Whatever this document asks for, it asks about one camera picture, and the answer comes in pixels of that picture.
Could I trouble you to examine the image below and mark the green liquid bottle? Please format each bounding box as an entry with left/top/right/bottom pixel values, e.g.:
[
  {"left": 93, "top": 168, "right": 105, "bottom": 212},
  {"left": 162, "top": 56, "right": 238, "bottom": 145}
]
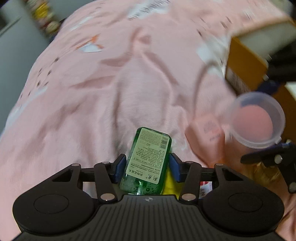
[{"left": 119, "top": 127, "right": 171, "bottom": 195}]

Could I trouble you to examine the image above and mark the clear plastic cup pink content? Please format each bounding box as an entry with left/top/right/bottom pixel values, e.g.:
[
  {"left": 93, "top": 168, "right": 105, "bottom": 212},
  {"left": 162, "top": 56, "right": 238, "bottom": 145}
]
[{"left": 227, "top": 91, "right": 285, "bottom": 149}]

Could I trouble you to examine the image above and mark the yellow lemon toy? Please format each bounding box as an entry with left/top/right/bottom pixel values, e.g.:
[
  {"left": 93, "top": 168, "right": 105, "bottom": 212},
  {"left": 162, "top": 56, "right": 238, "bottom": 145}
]
[{"left": 162, "top": 169, "right": 183, "bottom": 198}]

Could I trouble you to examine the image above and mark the pink lotion bottle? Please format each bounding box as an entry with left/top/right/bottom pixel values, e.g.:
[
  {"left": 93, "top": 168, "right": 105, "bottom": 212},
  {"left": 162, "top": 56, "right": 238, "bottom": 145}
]
[{"left": 185, "top": 114, "right": 225, "bottom": 167}]

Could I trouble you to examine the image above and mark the pink bed duvet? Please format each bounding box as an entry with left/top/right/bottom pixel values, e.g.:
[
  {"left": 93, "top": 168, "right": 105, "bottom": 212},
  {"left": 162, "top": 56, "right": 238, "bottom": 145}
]
[{"left": 1, "top": 1, "right": 288, "bottom": 240}]

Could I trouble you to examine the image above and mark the orange cardboard box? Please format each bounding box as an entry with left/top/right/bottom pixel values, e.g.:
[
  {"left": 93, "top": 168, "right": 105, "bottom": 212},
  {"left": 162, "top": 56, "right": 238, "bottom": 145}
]
[{"left": 225, "top": 20, "right": 295, "bottom": 95}]

